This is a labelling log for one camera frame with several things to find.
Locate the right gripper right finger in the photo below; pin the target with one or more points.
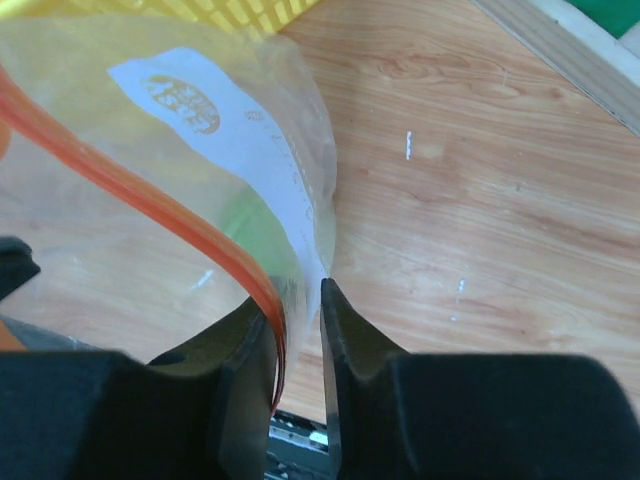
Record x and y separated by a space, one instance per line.
392 414

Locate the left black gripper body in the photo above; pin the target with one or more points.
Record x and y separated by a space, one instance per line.
17 266

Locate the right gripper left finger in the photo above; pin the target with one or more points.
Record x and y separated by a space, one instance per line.
198 411

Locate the clear zip top bag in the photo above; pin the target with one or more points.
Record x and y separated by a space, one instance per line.
122 140

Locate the green cabbage toy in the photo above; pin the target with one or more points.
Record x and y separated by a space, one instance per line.
249 222

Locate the yellow plastic basket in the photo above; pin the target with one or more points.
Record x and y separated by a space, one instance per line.
259 18

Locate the wooden clothes rack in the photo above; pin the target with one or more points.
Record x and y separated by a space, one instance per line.
602 65

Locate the green shirt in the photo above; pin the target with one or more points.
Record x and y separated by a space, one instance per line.
614 16

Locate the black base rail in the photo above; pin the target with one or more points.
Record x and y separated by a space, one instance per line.
298 448

